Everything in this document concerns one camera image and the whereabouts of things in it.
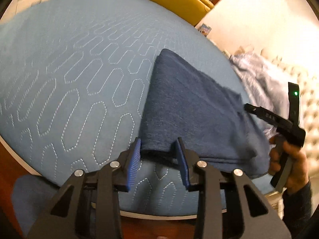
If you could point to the person right hand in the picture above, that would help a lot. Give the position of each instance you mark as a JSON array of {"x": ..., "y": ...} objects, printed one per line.
[{"x": 288, "y": 166}]

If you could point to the cream tufted headboard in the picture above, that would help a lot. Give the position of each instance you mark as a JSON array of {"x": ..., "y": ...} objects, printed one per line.
[{"x": 308, "y": 84}]

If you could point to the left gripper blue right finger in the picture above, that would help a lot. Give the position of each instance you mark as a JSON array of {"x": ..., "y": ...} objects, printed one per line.
[{"x": 182, "y": 162}]

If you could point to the grey star pattern duvet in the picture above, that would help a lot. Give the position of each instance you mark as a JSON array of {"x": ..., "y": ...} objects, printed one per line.
[{"x": 265, "y": 83}]

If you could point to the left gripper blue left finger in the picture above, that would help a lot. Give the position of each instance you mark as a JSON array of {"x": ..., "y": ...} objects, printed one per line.
[{"x": 133, "y": 163}]

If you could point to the dark blue denim jeans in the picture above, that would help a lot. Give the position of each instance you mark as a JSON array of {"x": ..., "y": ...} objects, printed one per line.
[{"x": 185, "y": 103}]

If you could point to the small picture box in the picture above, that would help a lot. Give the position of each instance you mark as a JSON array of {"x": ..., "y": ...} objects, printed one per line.
[{"x": 204, "y": 29}]

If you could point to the teal quilted bed mattress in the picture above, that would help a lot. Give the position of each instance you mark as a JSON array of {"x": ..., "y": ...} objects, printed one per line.
[{"x": 75, "y": 76}]

